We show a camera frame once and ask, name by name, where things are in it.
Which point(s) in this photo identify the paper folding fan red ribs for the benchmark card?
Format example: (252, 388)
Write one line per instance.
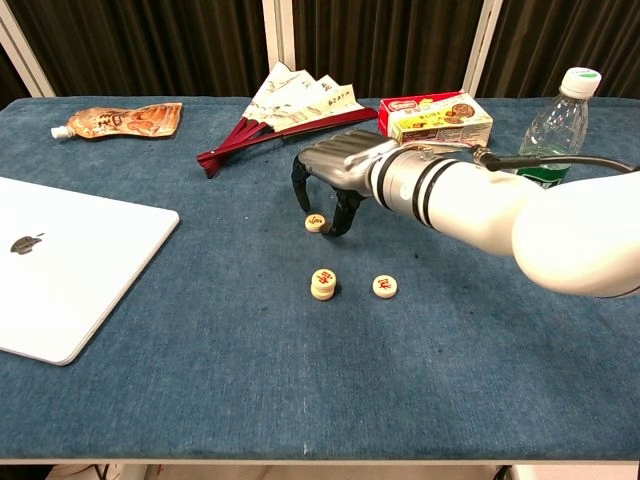
(295, 100)

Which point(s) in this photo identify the orange spout pouch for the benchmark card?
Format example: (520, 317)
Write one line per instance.
(125, 120)

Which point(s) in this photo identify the white partition post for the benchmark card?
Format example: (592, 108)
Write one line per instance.
(482, 45)
(25, 55)
(277, 40)

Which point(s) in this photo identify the clear water bottle green label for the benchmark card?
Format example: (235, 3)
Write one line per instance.
(555, 125)

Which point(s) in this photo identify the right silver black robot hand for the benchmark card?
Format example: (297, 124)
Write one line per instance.
(340, 160)

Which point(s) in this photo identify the blue table cloth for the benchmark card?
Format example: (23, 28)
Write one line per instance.
(200, 400)

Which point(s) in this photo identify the red yellow biscuit box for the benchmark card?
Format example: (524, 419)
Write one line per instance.
(435, 117)

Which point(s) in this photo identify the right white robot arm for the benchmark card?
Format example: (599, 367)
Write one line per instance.
(475, 200)

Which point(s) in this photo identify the white apple laptop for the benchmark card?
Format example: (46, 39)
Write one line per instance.
(75, 275)

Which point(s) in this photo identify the cream chess piece red character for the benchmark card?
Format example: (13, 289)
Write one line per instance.
(385, 286)

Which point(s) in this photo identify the cream chess piece curly mark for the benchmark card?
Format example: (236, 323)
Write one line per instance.
(315, 222)

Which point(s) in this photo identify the cream chess piece black character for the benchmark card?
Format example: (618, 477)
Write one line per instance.
(322, 296)

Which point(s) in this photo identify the dark pleated curtain panel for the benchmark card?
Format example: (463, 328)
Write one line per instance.
(150, 45)
(565, 35)
(385, 45)

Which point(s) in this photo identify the cream chess piece red-brown character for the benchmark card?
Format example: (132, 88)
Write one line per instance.
(324, 276)

